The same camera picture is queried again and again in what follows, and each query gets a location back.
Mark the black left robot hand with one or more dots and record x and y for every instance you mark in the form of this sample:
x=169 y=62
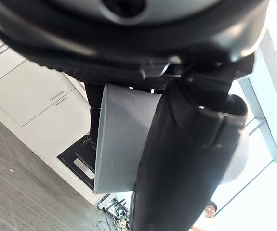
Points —
x=172 y=154

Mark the person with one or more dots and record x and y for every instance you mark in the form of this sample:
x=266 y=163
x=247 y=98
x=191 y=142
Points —
x=209 y=214

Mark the white wheeled stand base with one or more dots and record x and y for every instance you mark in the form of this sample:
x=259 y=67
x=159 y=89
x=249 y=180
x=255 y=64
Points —
x=105 y=201

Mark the black built-in appliance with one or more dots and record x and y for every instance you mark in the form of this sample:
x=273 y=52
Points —
x=80 y=163

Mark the white window frame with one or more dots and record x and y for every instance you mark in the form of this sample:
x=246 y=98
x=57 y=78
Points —
x=270 y=101

